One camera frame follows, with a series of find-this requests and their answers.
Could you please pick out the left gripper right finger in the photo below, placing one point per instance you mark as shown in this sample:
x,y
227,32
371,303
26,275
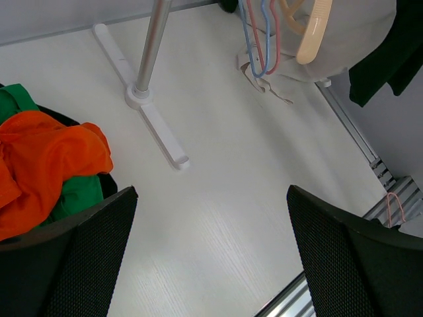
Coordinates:
x,y
353,266

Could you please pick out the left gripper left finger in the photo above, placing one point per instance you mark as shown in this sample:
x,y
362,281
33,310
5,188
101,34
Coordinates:
x,y
69,267

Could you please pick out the black t shirt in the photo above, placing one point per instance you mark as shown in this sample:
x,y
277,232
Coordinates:
x,y
108,184

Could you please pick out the orange t shirt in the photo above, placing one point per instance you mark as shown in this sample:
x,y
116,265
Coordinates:
x,y
38,154

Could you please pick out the blue wire hanger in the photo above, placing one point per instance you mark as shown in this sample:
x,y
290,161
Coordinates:
x,y
245,9

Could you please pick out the pink wire hanger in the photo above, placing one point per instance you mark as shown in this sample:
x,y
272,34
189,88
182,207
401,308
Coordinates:
x,y
274,40

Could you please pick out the dark green t shirt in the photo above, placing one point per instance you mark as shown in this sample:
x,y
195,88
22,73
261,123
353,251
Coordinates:
x,y
395,61

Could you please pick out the white t shirt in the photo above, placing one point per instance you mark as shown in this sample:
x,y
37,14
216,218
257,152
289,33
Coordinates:
x,y
292,42

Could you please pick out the silver clothes rack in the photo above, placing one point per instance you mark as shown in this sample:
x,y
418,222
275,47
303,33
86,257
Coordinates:
x,y
138,95

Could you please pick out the aluminium mounting rail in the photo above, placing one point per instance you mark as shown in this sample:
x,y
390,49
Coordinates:
x,y
310,141

